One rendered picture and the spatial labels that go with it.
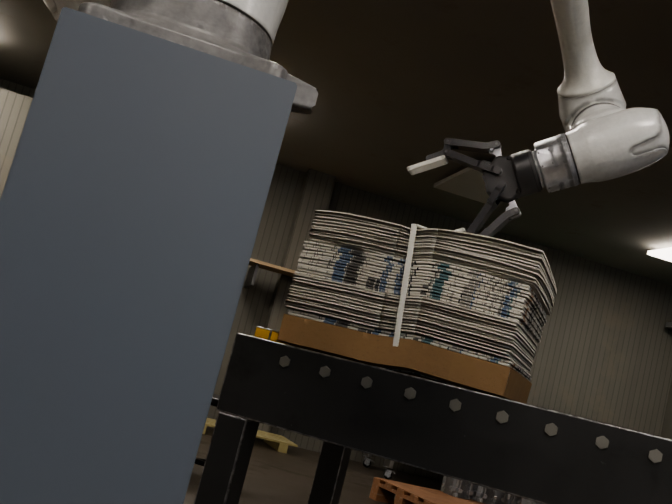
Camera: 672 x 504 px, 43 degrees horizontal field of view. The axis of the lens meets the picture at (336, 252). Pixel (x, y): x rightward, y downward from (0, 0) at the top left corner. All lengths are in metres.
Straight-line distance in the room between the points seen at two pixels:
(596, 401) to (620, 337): 0.82
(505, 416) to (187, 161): 0.63
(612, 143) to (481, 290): 0.33
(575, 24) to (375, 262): 0.51
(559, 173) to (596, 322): 9.19
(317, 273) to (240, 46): 0.67
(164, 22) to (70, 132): 0.13
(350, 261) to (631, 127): 0.49
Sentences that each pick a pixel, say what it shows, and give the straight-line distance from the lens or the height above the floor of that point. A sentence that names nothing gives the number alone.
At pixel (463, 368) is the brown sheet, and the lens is 1.29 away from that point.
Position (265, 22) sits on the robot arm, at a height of 1.06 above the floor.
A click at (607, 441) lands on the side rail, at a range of 1.17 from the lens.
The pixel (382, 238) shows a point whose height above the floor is 1.00.
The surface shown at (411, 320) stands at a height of 0.88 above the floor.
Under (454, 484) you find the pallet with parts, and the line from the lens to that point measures 6.79.
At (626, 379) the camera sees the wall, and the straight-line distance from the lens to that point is 10.82.
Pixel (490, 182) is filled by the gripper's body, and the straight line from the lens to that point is 1.48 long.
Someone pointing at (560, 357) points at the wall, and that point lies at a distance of 10.38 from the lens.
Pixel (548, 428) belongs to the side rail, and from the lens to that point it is 1.18.
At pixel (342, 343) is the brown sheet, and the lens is 1.35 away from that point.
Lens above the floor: 0.76
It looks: 8 degrees up
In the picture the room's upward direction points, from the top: 14 degrees clockwise
